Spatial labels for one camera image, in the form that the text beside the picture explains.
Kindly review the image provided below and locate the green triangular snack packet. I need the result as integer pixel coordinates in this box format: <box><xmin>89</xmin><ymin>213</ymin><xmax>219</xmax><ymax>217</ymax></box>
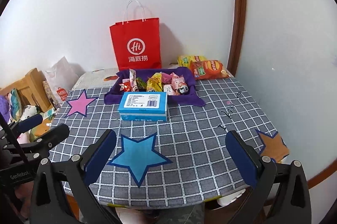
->
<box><xmin>136</xmin><ymin>77</ymin><xmax>147</xmax><ymax>91</ymax></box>

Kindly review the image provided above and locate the pink yellow snack packet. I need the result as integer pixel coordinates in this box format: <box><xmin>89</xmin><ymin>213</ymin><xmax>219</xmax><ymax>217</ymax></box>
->
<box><xmin>150</xmin><ymin>72</ymin><xmax>173</xmax><ymax>84</ymax></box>

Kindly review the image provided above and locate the pink peach snack packet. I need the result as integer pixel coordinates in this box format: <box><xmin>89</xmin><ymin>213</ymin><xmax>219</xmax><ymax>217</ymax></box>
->
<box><xmin>163</xmin><ymin>84</ymin><xmax>177</xmax><ymax>96</ymax></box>

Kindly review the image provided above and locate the person's left hand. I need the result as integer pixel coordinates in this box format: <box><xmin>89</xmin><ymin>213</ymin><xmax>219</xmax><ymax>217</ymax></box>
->
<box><xmin>15</xmin><ymin>181</ymin><xmax>34</xmax><ymax>219</ymax></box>

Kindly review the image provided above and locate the colourful cushion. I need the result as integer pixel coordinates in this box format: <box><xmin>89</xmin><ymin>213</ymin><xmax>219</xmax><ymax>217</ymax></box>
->
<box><xmin>7</xmin><ymin>88</ymin><xmax>22</xmax><ymax>121</ymax></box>

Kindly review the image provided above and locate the wooden chair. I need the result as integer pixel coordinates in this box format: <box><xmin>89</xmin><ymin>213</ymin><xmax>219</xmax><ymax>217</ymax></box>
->
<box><xmin>1</xmin><ymin>68</ymin><xmax>51</xmax><ymax>112</ymax></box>

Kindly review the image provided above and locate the white plastic bag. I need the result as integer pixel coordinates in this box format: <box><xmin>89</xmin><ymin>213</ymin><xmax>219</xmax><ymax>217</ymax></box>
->
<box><xmin>43</xmin><ymin>57</ymin><xmax>79</xmax><ymax>104</ymax></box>

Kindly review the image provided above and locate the red small snack packet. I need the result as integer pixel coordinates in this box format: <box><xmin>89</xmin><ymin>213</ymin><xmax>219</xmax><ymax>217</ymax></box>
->
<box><xmin>120</xmin><ymin>81</ymin><xmax>132</xmax><ymax>92</ymax></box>

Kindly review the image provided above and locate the blue tissue box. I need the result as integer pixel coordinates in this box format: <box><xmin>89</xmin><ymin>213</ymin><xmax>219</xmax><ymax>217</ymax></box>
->
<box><xmin>118</xmin><ymin>92</ymin><xmax>167</xmax><ymax>121</ymax></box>

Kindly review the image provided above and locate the tall pink stick packet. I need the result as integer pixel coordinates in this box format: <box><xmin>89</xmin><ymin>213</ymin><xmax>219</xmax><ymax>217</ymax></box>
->
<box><xmin>129</xmin><ymin>69</ymin><xmax>139</xmax><ymax>92</ymax></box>

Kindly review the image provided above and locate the grey checked star tablecloth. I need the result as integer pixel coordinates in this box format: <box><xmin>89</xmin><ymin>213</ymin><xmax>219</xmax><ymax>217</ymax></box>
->
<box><xmin>50</xmin><ymin>78</ymin><xmax>277</xmax><ymax>209</ymax></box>

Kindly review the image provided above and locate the red paper shopping bag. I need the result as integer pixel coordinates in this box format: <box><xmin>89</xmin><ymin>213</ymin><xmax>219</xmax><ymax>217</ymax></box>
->
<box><xmin>109</xmin><ymin>0</ymin><xmax>162</xmax><ymax>71</ymax></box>

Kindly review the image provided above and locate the panda snack packet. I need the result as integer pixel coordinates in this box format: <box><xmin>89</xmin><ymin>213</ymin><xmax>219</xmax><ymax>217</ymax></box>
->
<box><xmin>171</xmin><ymin>77</ymin><xmax>189</xmax><ymax>94</ymax></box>

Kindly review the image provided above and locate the purple cloth basket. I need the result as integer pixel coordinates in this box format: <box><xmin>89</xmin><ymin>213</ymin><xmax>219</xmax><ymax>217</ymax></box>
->
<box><xmin>104</xmin><ymin>67</ymin><xmax>206</xmax><ymax>107</ymax></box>

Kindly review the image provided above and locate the yellow chips bag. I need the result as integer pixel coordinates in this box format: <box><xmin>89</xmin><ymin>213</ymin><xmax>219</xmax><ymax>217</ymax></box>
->
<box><xmin>177</xmin><ymin>55</ymin><xmax>207</xmax><ymax>68</ymax></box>

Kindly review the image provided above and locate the orange chips bag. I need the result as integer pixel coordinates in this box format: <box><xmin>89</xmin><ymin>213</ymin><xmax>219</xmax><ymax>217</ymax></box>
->
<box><xmin>190</xmin><ymin>60</ymin><xmax>230</xmax><ymax>80</ymax></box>

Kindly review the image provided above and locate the brown wooden door frame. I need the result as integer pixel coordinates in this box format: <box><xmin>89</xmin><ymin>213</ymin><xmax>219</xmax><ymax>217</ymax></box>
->
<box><xmin>227</xmin><ymin>0</ymin><xmax>247</xmax><ymax>76</ymax></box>

